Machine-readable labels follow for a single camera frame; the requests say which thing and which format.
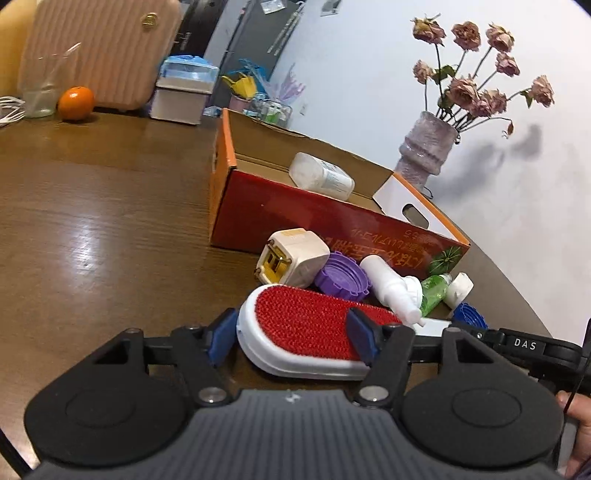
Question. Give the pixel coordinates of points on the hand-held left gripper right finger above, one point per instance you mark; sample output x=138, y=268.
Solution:
x=361, y=333

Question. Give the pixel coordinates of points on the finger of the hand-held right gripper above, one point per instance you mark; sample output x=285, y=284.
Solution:
x=485, y=337

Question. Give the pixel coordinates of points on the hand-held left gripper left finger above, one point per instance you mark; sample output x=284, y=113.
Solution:
x=220, y=336

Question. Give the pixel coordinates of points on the blue plastic cap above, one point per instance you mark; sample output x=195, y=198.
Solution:
x=470, y=316

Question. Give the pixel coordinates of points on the roll of white tape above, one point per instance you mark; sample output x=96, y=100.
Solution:
x=459, y=289

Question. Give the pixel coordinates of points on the white spray bottle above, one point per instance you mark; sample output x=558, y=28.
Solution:
x=384, y=282

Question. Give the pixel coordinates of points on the purple plastic cap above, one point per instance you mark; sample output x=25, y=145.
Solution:
x=344, y=278

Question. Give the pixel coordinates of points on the red and white lint brush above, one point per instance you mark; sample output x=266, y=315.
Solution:
x=300, y=318

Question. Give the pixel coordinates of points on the green tube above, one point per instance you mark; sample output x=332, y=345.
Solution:
x=434, y=291

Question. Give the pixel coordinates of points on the cream power adapter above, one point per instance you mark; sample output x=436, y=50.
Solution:
x=295, y=254

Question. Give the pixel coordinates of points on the orange cardboard box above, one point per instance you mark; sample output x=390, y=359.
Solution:
x=277, y=217

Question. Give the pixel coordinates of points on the person's right hand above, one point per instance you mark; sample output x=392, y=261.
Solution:
x=581, y=429

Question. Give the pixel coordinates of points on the white pill bottle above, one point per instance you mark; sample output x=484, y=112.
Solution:
x=323, y=177

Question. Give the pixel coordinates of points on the pink ribbed vase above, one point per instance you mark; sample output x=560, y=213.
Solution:
x=425, y=147

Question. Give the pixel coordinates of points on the white storage box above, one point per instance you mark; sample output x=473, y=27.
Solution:
x=178, y=104

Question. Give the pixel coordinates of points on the dried rose bouquet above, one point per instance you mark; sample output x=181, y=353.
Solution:
x=466, y=87

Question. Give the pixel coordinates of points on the yellow plastic toy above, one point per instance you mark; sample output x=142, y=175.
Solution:
x=242, y=86

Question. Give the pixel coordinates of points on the orange fruit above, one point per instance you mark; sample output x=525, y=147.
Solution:
x=76, y=104

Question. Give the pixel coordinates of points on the clear drinking glass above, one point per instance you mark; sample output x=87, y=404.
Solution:
x=44, y=99

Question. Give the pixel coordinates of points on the pink ribbed suitcase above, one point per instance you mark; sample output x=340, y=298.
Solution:
x=115, y=50

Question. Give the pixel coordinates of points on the grey refrigerator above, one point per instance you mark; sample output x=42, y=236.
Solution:
x=240, y=32

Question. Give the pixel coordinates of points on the purple wall sticker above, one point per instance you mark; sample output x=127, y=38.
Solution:
x=291, y=85

